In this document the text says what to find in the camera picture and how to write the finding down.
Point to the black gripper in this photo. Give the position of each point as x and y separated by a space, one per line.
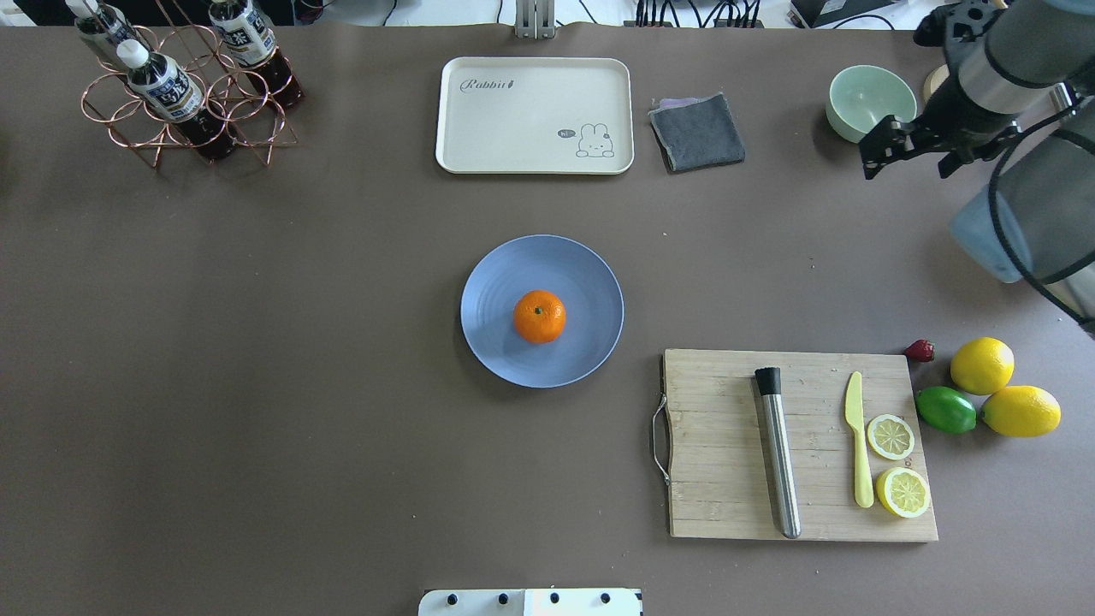
947 109

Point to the orange mandarin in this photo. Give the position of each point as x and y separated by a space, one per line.
539 317

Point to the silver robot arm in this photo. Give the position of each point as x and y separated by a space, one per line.
1018 94

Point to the blue round plate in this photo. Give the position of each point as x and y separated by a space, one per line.
584 282

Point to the wooden cup stand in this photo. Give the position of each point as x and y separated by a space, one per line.
933 81

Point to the mint green bowl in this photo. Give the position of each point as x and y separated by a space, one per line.
860 96

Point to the red strawberry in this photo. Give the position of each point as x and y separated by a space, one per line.
921 351

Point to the grey folded cloth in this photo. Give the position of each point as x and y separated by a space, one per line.
697 133

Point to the green lime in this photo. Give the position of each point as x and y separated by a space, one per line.
946 409

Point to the steel cylinder grinder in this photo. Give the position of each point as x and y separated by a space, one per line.
768 380

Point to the lemon slice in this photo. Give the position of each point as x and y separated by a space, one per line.
903 492
890 437

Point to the yellow plastic knife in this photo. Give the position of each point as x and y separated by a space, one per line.
854 418

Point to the wooden cutting board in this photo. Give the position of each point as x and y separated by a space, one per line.
720 480

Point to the cream rabbit tray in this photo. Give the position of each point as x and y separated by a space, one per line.
535 116

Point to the dark bottle white cap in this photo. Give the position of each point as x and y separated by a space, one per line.
174 97

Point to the aluminium frame post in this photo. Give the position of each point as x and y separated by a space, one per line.
535 19

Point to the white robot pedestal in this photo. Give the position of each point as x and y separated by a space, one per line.
535 601

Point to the copper wire bottle rack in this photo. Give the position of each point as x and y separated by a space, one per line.
211 89

